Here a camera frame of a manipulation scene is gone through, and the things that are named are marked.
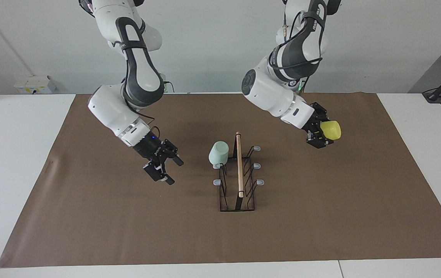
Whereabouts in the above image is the brown paper table mat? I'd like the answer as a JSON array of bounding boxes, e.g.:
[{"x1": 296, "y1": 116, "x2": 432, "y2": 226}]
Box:
[{"x1": 0, "y1": 93, "x2": 441, "y2": 268}]

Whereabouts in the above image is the pale green plastic cup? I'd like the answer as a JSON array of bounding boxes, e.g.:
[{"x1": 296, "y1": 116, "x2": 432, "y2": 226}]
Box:
[{"x1": 208, "y1": 141, "x2": 230, "y2": 166}]

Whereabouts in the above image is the white power strip box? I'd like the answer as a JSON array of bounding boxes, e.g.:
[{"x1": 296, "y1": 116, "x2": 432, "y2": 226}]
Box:
[{"x1": 14, "y1": 75, "x2": 57, "y2": 95}]

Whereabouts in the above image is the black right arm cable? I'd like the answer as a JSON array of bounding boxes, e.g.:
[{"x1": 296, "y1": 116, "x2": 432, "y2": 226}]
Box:
[{"x1": 125, "y1": 98, "x2": 161, "y2": 137}]

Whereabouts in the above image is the black wire cup rack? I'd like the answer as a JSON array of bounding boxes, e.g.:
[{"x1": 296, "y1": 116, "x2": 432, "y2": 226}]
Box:
[{"x1": 213, "y1": 131, "x2": 265, "y2": 212}]

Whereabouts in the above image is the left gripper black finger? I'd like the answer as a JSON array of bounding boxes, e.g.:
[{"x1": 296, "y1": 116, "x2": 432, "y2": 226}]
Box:
[
  {"x1": 306, "y1": 131, "x2": 335, "y2": 149},
  {"x1": 311, "y1": 102, "x2": 329, "y2": 122}
]

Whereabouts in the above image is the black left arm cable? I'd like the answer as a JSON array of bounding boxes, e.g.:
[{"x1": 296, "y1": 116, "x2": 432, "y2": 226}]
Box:
[{"x1": 269, "y1": 0, "x2": 327, "y2": 72}]

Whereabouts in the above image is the yellow plastic cup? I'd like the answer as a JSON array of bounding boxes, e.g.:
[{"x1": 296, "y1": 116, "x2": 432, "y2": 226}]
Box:
[{"x1": 319, "y1": 120, "x2": 342, "y2": 141}]

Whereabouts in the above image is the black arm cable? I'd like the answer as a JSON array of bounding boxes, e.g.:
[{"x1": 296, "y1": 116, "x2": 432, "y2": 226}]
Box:
[
  {"x1": 125, "y1": 98, "x2": 161, "y2": 137},
  {"x1": 269, "y1": 0, "x2": 327, "y2": 72}
]

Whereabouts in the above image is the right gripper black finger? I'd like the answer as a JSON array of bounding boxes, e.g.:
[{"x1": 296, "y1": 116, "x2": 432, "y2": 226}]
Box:
[
  {"x1": 142, "y1": 159, "x2": 176, "y2": 186},
  {"x1": 161, "y1": 138, "x2": 185, "y2": 167}
]

